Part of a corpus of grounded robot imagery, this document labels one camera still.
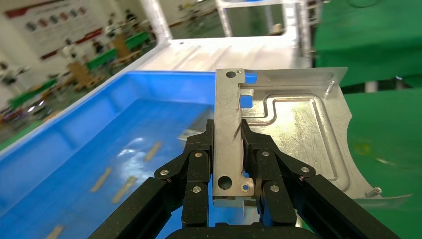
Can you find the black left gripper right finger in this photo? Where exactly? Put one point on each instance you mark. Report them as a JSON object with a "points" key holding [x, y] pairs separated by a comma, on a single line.
{"points": [[277, 191]]}

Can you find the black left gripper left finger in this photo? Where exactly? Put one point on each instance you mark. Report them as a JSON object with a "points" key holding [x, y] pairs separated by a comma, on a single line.
{"points": [[196, 184]]}

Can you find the stamped sheet metal plate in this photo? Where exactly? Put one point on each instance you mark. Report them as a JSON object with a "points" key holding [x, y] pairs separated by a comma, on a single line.
{"points": [[296, 132]]}

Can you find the beige tape strip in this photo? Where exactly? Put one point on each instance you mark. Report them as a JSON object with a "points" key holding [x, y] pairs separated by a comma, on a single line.
{"points": [[153, 151], [125, 189], [54, 231], [101, 179]]}

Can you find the blue plastic bin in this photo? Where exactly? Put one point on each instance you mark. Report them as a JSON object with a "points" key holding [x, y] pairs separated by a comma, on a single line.
{"points": [[82, 138]]}

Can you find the silver metal rack frame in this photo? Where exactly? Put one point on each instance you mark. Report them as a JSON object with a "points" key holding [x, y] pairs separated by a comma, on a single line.
{"points": [[295, 29]]}

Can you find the silver metal rack post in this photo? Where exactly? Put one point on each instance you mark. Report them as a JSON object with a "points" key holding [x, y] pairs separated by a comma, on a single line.
{"points": [[156, 19]]}

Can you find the white wall poster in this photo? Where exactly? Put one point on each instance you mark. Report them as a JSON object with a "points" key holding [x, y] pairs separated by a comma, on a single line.
{"points": [[59, 29]]}

